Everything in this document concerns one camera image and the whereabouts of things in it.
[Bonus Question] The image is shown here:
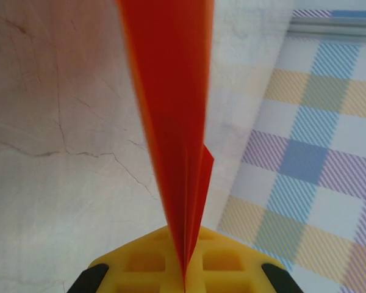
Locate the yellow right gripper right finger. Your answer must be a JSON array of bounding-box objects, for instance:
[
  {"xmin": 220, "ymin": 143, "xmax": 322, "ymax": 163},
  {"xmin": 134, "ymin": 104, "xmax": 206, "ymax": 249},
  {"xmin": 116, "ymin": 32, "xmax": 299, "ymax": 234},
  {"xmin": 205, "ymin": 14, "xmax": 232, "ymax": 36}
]
[{"xmin": 185, "ymin": 226, "xmax": 300, "ymax": 293}]

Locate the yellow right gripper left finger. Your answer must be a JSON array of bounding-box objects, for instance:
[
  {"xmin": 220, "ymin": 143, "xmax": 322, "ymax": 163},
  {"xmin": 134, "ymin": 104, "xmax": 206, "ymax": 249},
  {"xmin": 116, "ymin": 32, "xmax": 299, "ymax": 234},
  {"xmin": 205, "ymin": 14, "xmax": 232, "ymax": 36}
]
[{"xmin": 68, "ymin": 225, "xmax": 185, "ymax": 293}]

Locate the orange cloth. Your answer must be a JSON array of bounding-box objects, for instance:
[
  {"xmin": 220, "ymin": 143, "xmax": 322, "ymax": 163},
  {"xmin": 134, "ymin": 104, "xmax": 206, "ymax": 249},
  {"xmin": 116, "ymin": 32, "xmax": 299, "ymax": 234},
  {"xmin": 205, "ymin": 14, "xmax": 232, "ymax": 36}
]
[{"xmin": 114, "ymin": 0, "xmax": 216, "ymax": 290}]

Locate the aluminium corner post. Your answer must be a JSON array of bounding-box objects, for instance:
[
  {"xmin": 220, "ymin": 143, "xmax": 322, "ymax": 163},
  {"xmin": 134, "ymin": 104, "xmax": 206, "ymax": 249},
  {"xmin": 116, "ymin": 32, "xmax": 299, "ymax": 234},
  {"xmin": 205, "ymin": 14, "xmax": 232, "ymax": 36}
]
[{"xmin": 288, "ymin": 16, "xmax": 366, "ymax": 44}]

